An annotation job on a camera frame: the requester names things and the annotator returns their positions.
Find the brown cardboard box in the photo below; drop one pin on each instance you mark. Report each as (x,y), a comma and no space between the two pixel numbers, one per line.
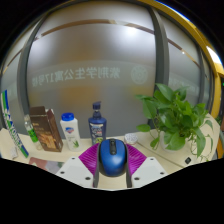
(46,130)

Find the green potted plant, white pot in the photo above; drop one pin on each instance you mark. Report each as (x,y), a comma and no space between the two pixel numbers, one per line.
(175,120)

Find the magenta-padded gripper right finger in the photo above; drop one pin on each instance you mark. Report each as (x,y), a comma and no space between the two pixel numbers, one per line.
(136,159)

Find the white bottle with blue cap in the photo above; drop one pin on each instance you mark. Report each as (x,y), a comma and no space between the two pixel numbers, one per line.
(70,133)

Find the dark blue pump bottle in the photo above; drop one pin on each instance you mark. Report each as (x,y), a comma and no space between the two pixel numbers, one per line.
(97,128)

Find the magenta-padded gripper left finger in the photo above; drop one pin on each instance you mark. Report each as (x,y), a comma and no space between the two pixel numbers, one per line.
(87,158)

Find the blue and black computer mouse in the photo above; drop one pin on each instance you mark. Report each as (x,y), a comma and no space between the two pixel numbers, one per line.
(112,158)

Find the small white jar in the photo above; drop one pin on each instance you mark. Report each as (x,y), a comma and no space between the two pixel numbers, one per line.
(131,138)

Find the white and green shuttlecock tube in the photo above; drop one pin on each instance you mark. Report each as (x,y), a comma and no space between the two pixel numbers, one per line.
(12,128)

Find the small black desk grommet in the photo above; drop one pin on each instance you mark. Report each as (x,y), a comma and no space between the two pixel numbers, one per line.
(188,160)

